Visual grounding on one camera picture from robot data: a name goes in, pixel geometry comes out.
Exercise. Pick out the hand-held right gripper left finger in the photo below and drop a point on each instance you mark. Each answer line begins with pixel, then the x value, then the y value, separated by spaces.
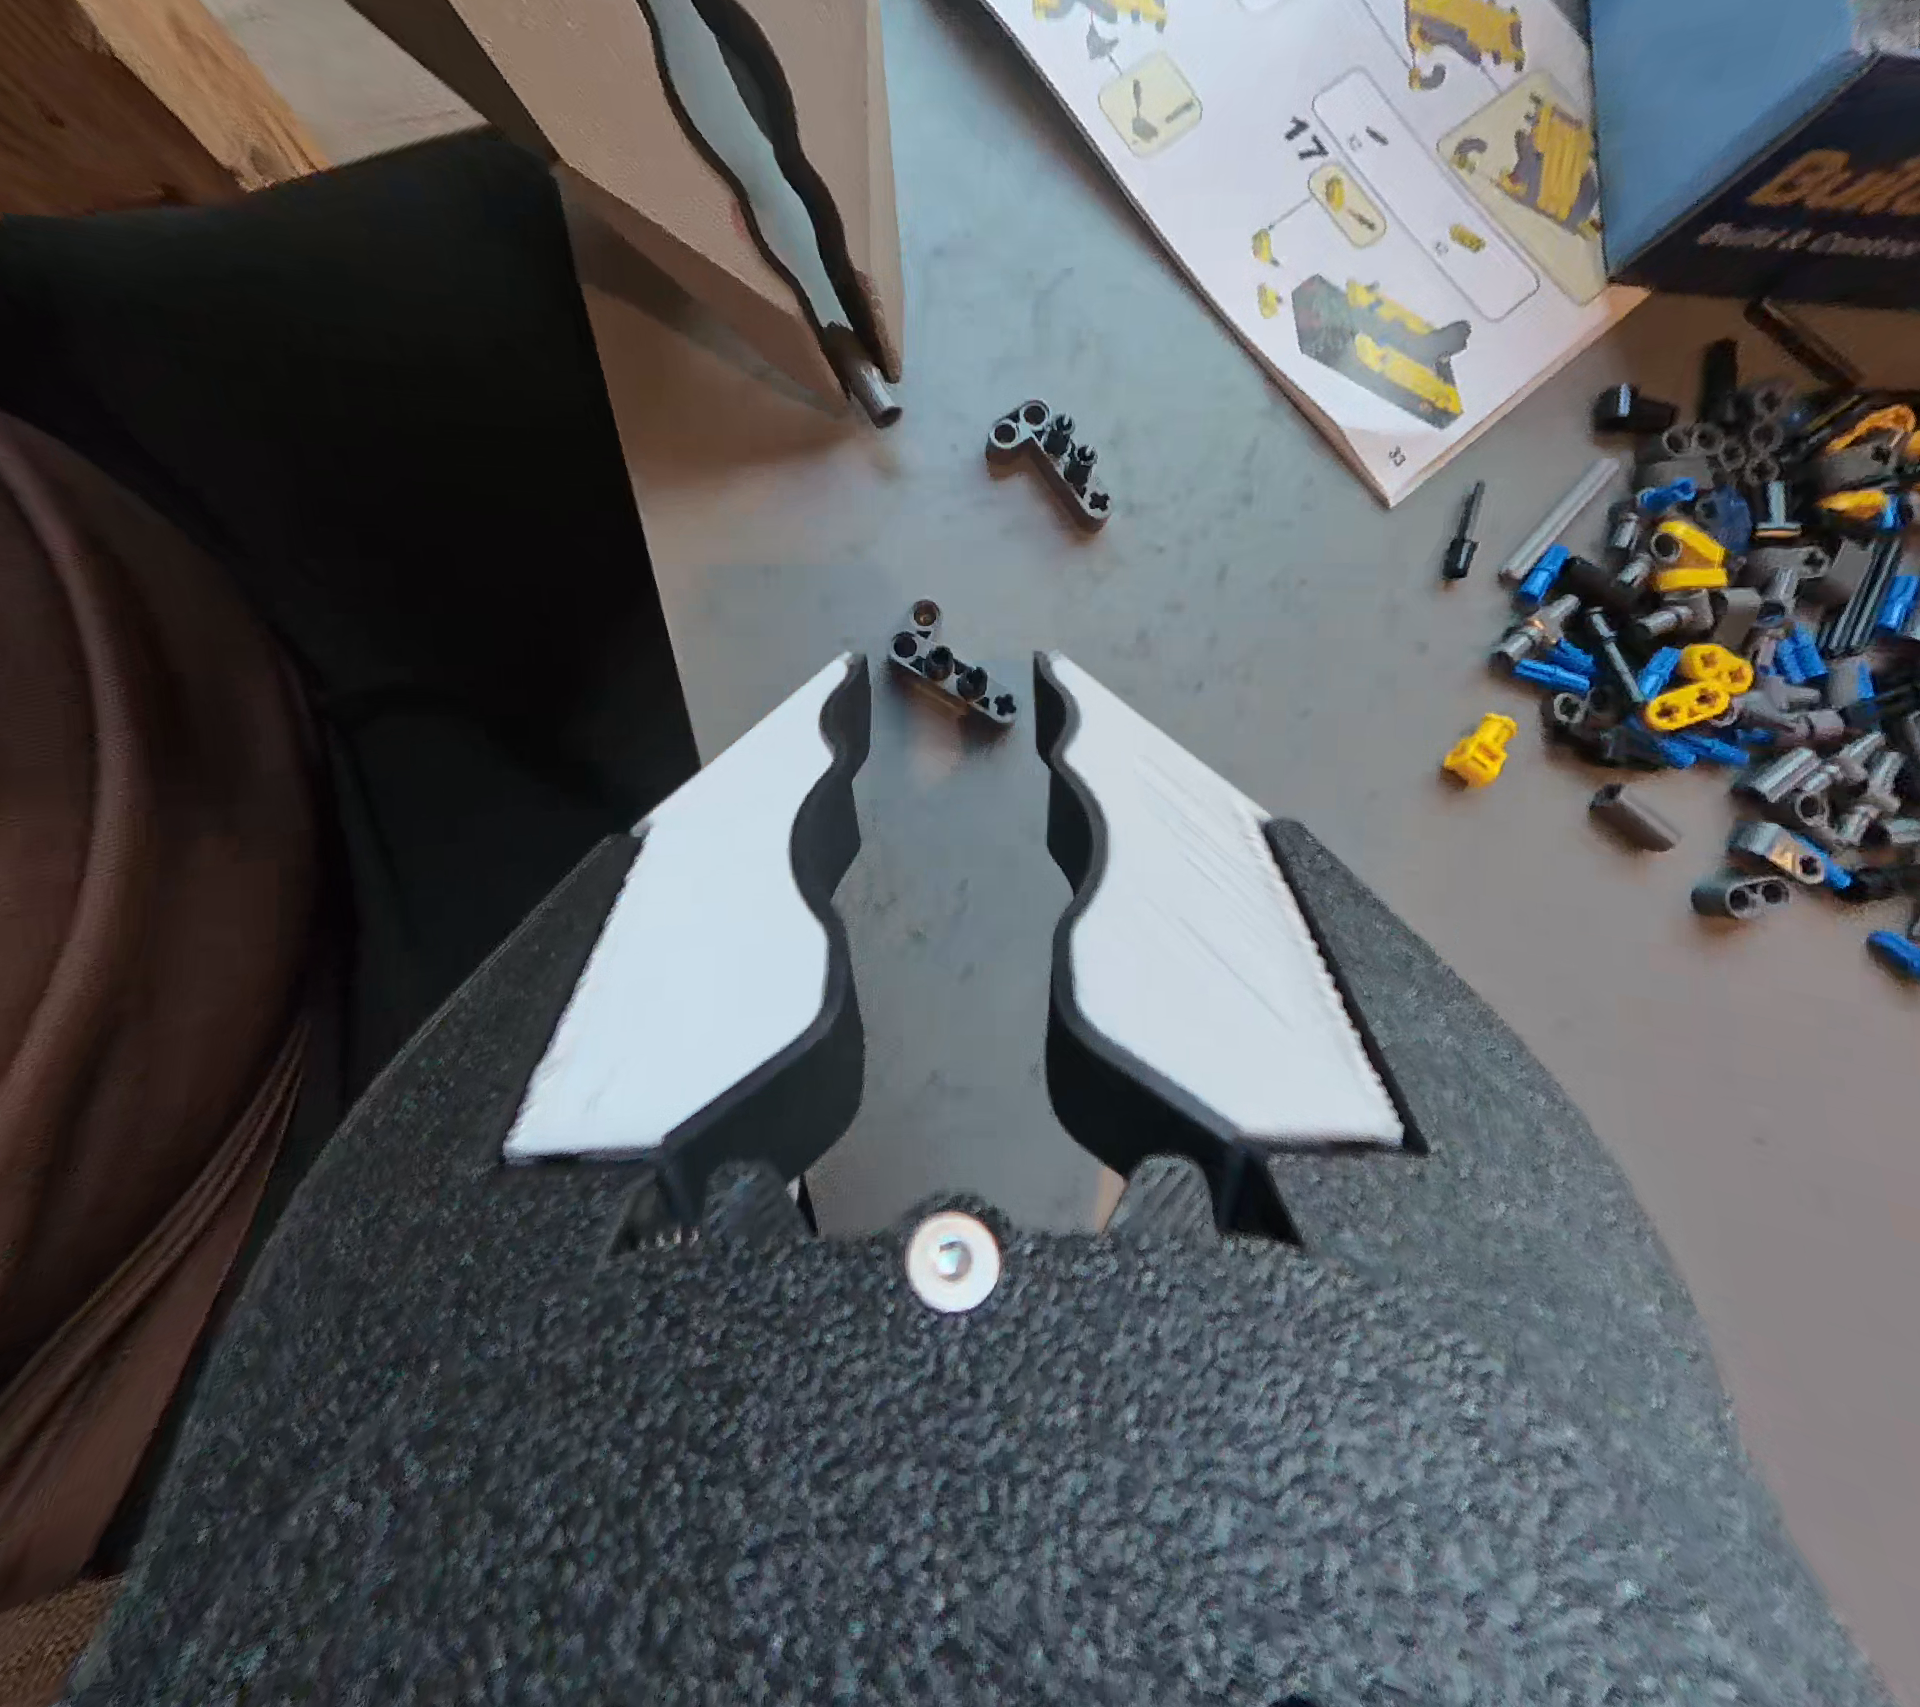
pixel 704 957

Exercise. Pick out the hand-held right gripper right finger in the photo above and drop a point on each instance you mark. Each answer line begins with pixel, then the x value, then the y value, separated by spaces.
pixel 1201 957

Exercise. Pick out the dark grey axle connector sleeve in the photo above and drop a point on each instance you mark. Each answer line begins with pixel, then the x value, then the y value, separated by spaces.
pixel 875 400

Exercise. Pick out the grey stone-look desk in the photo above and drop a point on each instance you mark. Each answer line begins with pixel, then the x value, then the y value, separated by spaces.
pixel 1276 687

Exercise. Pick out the wooden beam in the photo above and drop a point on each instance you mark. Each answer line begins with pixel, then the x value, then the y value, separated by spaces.
pixel 106 54

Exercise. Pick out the yellow connector piece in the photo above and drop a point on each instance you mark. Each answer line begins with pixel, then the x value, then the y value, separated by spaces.
pixel 1474 750

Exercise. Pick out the grey L-shaped beam with pins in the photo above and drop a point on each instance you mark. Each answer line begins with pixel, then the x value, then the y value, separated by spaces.
pixel 962 679
pixel 1066 484

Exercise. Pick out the dark grey tube piece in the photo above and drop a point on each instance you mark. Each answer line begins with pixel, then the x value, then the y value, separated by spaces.
pixel 1630 824

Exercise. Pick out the person's black pants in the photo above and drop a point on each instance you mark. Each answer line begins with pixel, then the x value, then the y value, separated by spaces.
pixel 451 466

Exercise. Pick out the black axle pin with stop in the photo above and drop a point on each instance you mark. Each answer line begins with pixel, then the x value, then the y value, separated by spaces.
pixel 1472 526

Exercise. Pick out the dark grey two-hole connector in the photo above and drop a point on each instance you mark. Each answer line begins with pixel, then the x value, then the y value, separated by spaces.
pixel 1742 895

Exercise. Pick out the light grey ribbed rod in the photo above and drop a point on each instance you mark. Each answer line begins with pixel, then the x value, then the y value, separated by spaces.
pixel 1559 518

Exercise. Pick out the person's brown sweater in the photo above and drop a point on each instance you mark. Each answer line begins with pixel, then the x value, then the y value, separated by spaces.
pixel 132 910

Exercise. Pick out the pile of small building pieces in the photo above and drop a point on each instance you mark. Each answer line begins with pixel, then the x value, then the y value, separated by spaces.
pixel 1729 629

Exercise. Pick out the blue cardboard box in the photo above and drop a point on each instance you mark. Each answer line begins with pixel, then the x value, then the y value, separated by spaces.
pixel 1710 11

